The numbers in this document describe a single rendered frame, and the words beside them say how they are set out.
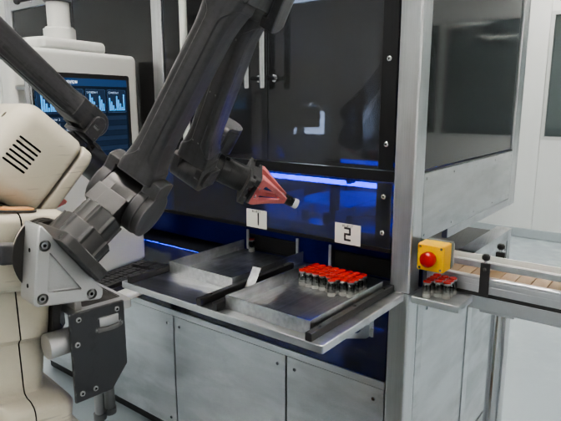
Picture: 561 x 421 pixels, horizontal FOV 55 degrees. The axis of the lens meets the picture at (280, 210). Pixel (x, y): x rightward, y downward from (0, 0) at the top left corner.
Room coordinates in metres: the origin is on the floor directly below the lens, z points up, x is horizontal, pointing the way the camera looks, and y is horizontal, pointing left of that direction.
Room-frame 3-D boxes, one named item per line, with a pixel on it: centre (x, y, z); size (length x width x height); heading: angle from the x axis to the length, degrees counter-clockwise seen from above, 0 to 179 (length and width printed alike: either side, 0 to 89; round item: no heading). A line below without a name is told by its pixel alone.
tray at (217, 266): (1.63, 0.13, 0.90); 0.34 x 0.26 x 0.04; 142
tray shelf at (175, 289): (1.47, 0.04, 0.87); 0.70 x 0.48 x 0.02; 52
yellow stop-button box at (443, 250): (1.36, -0.41, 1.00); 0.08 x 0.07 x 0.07; 142
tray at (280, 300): (1.33, -0.07, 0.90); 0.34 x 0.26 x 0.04; 142
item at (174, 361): (2.40, 0.17, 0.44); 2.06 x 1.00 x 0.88; 52
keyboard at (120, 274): (1.69, 0.55, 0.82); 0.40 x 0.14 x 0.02; 151
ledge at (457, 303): (1.38, -0.44, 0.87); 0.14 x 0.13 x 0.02; 142
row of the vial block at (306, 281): (1.40, -0.12, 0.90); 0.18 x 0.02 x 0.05; 52
